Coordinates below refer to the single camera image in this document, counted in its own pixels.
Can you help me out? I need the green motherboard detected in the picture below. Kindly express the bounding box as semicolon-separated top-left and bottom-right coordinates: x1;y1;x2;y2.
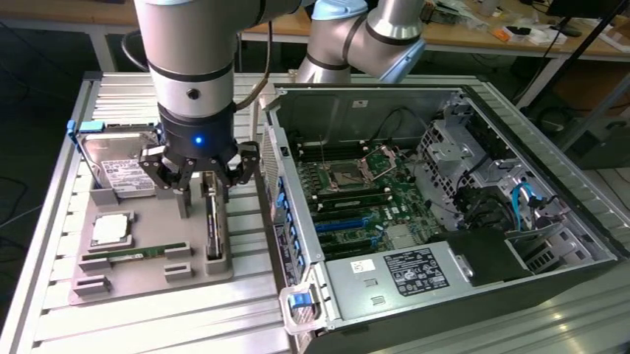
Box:
293;145;447;261

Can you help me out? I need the black installed RAM stick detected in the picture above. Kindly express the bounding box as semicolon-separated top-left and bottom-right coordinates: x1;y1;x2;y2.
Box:
313;191;390;210

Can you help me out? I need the black graphics card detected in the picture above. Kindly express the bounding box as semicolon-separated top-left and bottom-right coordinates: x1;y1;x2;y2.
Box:
201;172;229;261

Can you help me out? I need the grey power supply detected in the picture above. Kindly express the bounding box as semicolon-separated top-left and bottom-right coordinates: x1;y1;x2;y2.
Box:
324;241;473;322

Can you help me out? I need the wooden desk white frame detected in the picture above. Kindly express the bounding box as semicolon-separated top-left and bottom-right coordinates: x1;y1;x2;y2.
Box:
0;0;630;111

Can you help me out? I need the black looped case wire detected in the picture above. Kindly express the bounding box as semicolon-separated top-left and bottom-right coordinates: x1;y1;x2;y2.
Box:
373;105;429;143

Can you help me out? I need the black open PC case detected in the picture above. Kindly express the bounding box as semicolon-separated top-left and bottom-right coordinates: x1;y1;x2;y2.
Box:
249;82;630;354

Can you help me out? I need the black box on floor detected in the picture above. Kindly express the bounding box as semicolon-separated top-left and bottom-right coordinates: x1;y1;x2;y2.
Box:
564;117;630;171

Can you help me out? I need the light blue data wire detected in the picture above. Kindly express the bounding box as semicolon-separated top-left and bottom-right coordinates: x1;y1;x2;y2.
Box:
509;176;536;232

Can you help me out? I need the black slanted pole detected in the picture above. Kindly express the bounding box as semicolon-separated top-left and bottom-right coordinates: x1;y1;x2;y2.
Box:
511;0;621;110

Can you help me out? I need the grey parts rack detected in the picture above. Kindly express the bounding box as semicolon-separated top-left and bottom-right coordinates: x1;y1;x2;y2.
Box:
66;167;234;306

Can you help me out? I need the silver hard disk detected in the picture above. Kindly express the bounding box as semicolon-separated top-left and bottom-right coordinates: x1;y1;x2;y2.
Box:
79;131;162;199

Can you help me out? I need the metal disk bay cage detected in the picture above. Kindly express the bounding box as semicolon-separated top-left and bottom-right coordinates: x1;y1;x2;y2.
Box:
415;117;517;207

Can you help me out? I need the silver chipset heatsink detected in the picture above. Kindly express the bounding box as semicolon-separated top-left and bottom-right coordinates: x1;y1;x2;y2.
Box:
384;224;420;249

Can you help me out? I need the silver CPU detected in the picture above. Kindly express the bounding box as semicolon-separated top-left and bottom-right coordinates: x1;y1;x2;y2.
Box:
89;214;132;247

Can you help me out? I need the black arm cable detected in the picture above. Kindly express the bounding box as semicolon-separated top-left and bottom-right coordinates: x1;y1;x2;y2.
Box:
120;29;152;73

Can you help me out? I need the black power wire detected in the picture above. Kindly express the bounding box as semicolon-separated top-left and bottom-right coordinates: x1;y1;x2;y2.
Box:
527;194;569;228

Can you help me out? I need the green RAM stick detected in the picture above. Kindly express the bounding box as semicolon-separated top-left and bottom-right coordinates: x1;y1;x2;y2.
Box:
81;246;189;262

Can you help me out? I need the orange and white box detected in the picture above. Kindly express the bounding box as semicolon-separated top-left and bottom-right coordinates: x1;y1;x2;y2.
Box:
489;24;568;46

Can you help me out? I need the black monitor stand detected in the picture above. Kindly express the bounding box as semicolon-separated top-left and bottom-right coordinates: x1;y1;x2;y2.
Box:
544;0;611;38

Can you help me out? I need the blue expansion slot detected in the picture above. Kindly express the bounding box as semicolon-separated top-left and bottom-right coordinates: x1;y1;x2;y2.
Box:
313;217;370;233

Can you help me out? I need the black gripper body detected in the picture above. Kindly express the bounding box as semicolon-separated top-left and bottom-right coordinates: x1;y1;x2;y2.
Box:
156;102;238;171

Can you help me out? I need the CPU socket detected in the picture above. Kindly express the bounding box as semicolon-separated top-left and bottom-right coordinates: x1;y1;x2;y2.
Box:
325;162;369;192

